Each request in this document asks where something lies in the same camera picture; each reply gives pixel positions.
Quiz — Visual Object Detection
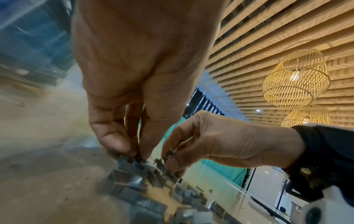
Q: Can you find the pile of metal staple strips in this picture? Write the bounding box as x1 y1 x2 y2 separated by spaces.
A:
102 151 244 224

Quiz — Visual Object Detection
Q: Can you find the wicker pendant lamp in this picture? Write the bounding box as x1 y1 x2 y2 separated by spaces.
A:
262 48 332 109
280 104 332 129

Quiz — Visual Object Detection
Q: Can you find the green curtain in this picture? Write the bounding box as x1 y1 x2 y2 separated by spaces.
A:
135 116 250 189

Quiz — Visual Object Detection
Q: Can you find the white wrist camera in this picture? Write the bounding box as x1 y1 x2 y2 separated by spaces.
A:
299 186 354 224

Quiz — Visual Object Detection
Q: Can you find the person's right hand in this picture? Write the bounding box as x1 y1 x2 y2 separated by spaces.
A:
160 110 306 176

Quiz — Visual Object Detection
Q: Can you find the black marker wristband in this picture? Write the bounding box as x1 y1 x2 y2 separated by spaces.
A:
282 124 354 206

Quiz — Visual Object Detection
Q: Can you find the person's left hand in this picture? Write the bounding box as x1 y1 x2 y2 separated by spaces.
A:
71 0 230 161

